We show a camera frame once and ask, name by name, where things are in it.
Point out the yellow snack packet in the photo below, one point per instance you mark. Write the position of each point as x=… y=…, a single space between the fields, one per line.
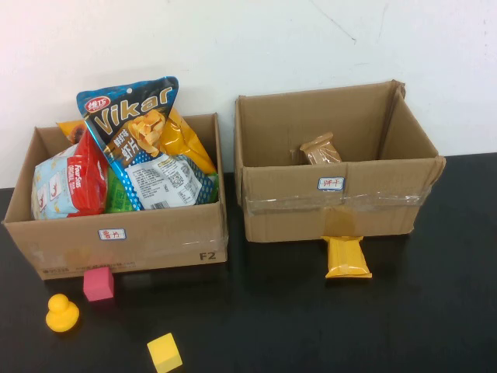
x=345 y=258

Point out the brown snack packet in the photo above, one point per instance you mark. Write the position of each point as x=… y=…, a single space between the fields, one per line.
x=322 y=151

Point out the yellow snack bag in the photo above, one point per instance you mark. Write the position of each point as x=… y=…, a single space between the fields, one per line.
x=174 y=140

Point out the green snack bag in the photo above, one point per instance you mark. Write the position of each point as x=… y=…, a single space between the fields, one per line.
x=114 y=198

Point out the blue Vikar snack bag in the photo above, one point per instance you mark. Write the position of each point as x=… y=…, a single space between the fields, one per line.
x=132 y=112

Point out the orange snack bag dark print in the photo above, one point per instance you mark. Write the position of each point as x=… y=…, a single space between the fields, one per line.
x=71 y=130

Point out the cardboard box with clear tape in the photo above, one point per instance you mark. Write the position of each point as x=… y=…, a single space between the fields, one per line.
x=295 y=221

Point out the white label on taped box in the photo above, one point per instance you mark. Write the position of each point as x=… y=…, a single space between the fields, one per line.
x=331 y=183

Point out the cardboard box with F2 print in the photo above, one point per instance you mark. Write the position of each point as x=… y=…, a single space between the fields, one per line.
x=155 y=241

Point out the white label on F2 box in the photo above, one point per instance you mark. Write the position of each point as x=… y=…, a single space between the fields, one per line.
x=112 y=234

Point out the pink foam cube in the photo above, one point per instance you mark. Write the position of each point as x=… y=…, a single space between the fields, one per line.
x=99 y=285

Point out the yellow foam cube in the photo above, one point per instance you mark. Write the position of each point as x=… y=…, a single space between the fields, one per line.
x=165 y=353

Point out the light blue red FourSeas bag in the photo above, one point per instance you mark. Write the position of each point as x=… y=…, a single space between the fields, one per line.
x=58 y=186

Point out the yellow rubber duck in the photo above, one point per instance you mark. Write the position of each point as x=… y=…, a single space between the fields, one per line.
x=62 y=316

